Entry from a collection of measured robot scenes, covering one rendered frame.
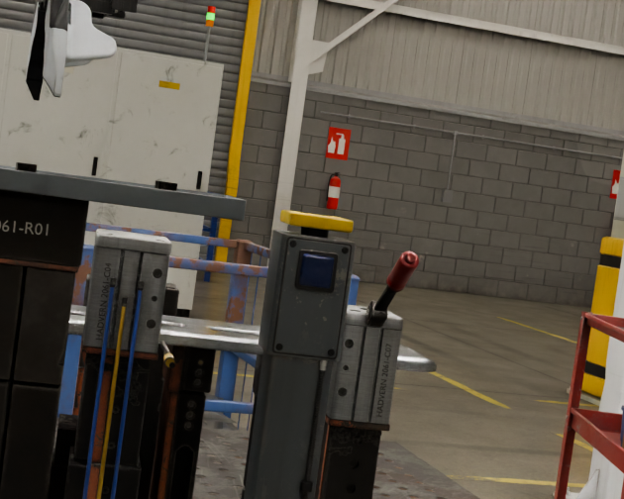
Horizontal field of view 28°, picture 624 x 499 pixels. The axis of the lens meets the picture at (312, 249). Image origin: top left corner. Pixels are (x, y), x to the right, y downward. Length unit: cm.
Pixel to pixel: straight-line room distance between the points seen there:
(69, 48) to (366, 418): 52
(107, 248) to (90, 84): 816
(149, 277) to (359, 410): 26
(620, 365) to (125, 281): 415
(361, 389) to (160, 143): 822
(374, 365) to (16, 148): 812
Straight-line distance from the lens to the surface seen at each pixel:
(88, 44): 108
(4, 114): 935
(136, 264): 127
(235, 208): 108
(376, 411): 133
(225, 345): 141
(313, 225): 113
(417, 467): 231
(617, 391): 531
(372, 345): 132
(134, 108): 946
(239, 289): 457
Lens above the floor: 119
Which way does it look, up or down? 3 degrees down
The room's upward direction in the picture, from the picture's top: 8 degrees clockwise
